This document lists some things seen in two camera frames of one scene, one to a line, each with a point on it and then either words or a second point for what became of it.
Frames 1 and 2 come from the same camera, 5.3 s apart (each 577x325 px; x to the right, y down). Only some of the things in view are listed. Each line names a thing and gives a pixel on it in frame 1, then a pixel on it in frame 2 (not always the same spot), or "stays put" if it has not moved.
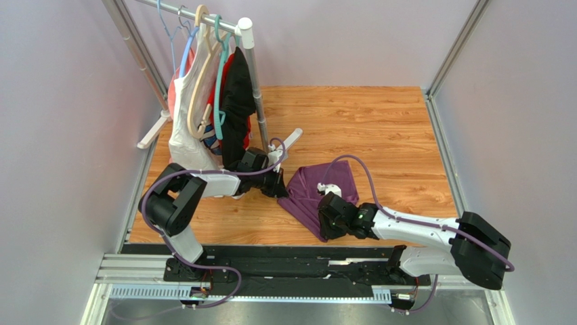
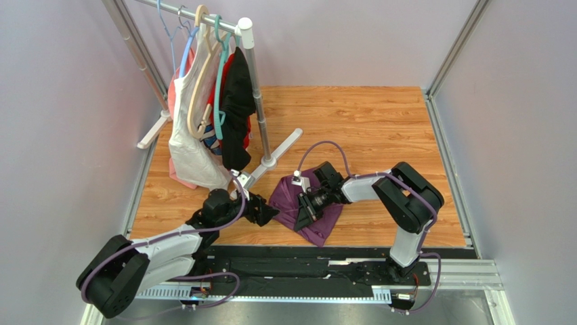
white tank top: x=191 y=95 stays put
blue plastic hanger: x=185 y=56 stays put
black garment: x=239 y=103 stays put
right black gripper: x=328 y=217 to x=305 y=207
